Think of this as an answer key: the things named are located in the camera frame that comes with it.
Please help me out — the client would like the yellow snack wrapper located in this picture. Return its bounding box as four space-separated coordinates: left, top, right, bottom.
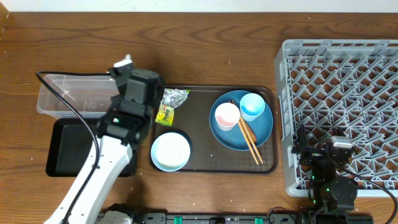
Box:
155 88 190 126

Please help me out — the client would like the light blue rice bowl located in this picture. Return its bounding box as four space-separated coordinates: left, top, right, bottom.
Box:
150 132 191 172

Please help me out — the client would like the light blue cup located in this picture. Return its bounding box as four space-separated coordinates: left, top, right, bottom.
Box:
239 93 266 121

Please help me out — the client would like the pink cup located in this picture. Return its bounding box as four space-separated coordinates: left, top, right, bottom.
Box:
215 103 240 131

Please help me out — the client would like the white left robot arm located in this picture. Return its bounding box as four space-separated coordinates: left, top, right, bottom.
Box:
47 65 164 223

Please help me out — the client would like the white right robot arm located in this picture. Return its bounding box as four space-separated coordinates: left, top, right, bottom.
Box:
292 125 358 213

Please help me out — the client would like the clear plastic waste bin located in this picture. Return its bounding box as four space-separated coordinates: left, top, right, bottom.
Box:
36 74 119 119

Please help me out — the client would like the grey dishwasher rack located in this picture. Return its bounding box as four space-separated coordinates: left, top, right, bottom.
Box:
274 39 397 197

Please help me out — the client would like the black waste tray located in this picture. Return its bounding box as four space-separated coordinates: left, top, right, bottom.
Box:
45 117 138 178

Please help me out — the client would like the brown serving tray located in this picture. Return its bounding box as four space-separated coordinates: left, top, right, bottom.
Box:
150 85 278 175

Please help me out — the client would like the dark blue plate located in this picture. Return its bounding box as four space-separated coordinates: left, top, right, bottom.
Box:
209 90 274 151

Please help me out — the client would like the brown sausage piece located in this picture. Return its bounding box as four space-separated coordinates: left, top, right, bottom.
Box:
244 121 257 142

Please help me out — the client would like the left wooden chopstick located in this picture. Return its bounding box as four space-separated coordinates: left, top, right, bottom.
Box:
233 110 259 165

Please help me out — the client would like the wooden chopstick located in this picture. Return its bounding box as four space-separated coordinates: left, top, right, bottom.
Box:
233 110 259 165
241 116 264 165

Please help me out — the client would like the right wooden chopstick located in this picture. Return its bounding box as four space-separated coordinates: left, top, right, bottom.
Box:
241 116 264 165

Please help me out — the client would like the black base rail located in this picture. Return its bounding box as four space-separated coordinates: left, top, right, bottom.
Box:
96 211 374 224

